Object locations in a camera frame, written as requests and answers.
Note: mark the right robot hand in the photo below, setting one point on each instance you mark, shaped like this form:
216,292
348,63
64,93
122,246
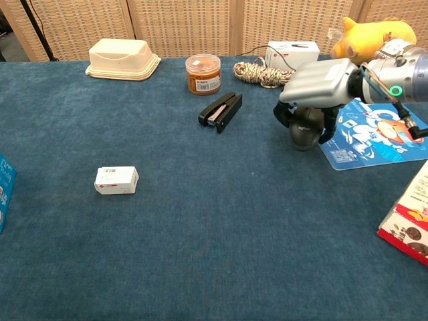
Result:
317,83

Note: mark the black computer mouse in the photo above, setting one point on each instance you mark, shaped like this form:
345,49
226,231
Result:
306,133

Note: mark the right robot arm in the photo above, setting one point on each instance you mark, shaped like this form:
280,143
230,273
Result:
411,73

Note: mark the blue printed mouse pad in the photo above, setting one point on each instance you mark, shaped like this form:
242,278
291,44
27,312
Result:
361,147

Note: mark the large white stapler box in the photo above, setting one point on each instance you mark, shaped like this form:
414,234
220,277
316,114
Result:
301,51

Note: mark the yellow plush toy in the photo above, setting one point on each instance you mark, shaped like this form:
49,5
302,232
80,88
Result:
368,36

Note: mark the clear jar of binder clips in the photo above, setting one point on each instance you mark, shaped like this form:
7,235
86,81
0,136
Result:
393,47

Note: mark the black stapler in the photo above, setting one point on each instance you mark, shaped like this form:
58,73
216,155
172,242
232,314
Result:
229,108

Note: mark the orange rubber band jar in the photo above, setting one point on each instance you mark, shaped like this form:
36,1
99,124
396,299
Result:
202,72

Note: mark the wicker folding screen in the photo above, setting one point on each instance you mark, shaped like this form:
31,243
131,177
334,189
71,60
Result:
184,26

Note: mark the red and white cookie box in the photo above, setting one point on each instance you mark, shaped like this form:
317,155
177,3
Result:
413,220

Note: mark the blue table cloth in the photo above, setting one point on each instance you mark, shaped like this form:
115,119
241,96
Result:
214,234

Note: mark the cream plastic lunch box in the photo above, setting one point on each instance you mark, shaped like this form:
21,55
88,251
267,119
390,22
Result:
120,58

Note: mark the small white staples box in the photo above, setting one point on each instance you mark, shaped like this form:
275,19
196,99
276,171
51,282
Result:
115,180

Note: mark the black tripod stand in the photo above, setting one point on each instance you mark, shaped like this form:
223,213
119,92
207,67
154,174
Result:
36,28

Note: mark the blue cookie box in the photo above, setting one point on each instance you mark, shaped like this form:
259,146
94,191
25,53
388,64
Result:
6,194

